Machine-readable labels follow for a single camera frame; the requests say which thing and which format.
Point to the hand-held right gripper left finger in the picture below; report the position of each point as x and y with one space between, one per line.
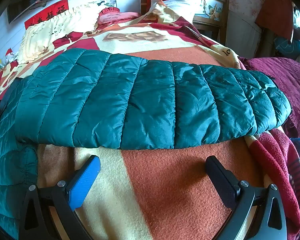
85 180

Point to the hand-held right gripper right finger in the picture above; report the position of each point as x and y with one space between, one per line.
222 181

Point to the teal puffer jacket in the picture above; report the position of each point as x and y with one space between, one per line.
140 100

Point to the red and cream printed blanket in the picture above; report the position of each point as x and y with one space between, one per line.
170 195

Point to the maroon fleece blanket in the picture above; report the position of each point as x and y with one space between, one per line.
285 80

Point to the white plush toy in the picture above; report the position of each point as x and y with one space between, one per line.
8 57

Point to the cream lace cloth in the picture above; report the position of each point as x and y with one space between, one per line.
55 32

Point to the blue bag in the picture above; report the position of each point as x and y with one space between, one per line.
290 46

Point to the wooden chair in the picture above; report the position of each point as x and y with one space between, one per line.
222 17

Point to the pink ruffled pillow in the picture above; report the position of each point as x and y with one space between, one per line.
115 17

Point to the red hanging cloth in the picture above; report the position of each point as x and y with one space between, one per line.
275 12

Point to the white pillow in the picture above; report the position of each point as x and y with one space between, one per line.
180 1

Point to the red wall banner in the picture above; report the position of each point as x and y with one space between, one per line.
47 14

